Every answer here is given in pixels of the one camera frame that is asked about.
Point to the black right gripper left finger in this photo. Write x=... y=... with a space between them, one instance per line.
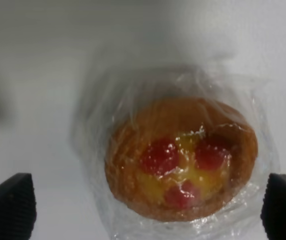
x=18 y=212

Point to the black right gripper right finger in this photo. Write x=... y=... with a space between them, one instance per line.
x=273 y=212

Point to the fruit tart pastry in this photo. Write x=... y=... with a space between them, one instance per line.
x=173 y=153

